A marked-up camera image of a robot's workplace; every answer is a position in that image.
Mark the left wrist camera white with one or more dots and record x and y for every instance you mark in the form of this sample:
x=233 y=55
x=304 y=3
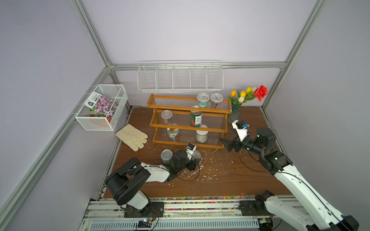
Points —
x=190 y=150

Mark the cream work glove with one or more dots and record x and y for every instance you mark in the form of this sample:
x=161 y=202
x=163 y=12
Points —
x=132 y=137

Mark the silver green tin can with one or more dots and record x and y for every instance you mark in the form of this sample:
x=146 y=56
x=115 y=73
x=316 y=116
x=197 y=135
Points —
x=166 y=156

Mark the purple seed plastic jar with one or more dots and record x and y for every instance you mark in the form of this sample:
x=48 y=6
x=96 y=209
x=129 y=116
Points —
x=197 y=156

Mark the green seed plastic jar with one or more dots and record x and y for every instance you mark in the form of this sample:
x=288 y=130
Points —
x=203 y=99

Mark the white tin can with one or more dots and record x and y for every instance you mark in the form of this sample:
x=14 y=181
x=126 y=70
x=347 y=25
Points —
x=201 y=136

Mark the white wire side basket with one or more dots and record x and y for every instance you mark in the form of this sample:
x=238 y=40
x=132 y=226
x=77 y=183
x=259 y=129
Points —
x=94 y=122

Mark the green red tomato can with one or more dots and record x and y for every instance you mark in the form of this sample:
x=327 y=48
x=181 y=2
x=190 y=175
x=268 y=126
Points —
x=195 y=118

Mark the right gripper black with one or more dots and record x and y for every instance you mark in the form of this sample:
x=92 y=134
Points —
x=237 y=142

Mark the wooden three-tier shelf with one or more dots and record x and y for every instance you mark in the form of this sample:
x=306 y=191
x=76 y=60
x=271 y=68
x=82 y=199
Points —
x=213 y=120

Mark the purple flower seed packet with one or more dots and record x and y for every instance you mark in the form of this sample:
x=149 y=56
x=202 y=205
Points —
x=101 y=105

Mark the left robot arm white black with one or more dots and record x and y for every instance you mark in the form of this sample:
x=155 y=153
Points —
x=126 y=182

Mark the white wire wall basket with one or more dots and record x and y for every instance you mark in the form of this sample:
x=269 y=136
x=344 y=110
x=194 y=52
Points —
x=186 y=75

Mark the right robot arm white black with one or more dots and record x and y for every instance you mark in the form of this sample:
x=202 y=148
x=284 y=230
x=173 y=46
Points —
x=320 y=215

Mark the tomato lid round tin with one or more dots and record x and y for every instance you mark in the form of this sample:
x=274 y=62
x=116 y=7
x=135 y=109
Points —
x=173 y=133

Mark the glass vase with flowers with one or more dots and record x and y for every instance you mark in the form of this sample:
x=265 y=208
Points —
x=238 y=98

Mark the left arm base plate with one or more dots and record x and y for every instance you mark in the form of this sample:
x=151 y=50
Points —
x=151 y=210

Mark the aluminium rail frame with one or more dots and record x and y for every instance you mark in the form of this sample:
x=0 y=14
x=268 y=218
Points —
x=218 y=213

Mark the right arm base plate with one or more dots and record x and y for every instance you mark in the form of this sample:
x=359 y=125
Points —
x=253 y=208

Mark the red seed plastic jar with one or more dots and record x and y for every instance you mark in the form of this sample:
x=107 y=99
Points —
x=167 y=115

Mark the dark seed plastic jar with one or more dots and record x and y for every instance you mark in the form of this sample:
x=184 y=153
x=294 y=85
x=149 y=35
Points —
x=216 y=100

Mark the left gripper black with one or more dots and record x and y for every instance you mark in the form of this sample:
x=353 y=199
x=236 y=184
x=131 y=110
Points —
x=192 y=165

